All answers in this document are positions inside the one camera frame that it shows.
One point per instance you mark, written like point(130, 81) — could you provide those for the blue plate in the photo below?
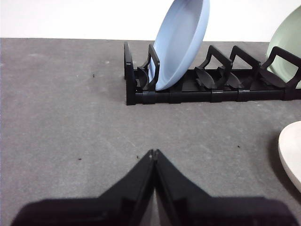
point(178, 47)

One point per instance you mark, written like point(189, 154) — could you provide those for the green plate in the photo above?
point(287, 40)

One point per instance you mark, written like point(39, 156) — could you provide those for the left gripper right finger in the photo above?
point(211, 212)

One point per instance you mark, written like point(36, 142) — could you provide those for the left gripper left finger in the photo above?
point(94, 212)

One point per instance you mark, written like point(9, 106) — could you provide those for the cream yellow plate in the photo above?
point(294, 150)

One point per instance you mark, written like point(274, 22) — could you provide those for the black plate rack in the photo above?
point(188, 96)

